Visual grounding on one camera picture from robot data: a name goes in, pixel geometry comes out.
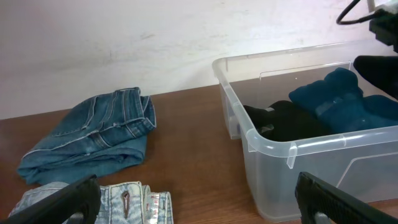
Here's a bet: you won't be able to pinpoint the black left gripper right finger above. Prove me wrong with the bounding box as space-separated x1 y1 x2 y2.
295 172 397 224

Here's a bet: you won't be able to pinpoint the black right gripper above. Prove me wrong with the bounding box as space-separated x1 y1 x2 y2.
367 0 397 52

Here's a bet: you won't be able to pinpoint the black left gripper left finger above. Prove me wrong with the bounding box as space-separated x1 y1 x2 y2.
1 175 101 224

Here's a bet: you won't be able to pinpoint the dark green garment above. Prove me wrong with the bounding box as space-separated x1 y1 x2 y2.
354 55 398 99

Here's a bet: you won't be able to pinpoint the black garment with tape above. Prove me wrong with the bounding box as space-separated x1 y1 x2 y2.
244 100 333 142

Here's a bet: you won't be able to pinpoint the blue garment with tape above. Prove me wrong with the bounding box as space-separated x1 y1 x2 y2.
289 67 397 133

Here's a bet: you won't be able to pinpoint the clear plastic storage container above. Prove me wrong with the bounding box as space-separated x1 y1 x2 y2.
212 40 397 222

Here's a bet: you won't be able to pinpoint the dark blue folded jeans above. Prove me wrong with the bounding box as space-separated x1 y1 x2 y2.
17 87 157 185

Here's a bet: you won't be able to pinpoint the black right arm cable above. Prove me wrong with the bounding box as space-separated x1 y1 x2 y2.
336 0 383 26

